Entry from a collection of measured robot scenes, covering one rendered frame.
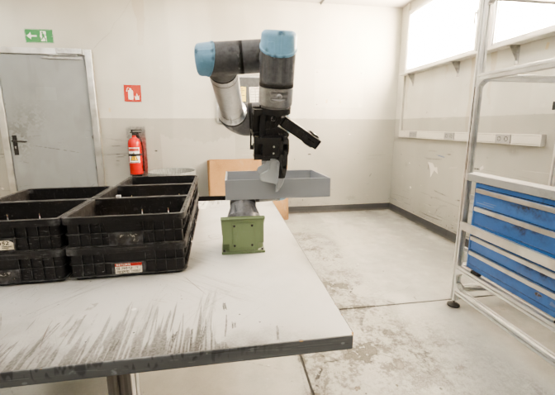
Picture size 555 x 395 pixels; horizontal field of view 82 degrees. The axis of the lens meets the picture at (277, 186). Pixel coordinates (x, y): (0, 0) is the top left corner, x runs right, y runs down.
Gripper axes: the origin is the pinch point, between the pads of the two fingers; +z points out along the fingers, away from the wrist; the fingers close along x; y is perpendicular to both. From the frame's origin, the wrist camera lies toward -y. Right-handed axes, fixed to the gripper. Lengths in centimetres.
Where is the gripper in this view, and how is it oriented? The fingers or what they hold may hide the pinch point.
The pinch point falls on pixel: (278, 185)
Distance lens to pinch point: 81.5
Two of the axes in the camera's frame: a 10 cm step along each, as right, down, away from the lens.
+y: -9.8, 0.4, -2.1
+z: -0.6, 8.9, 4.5
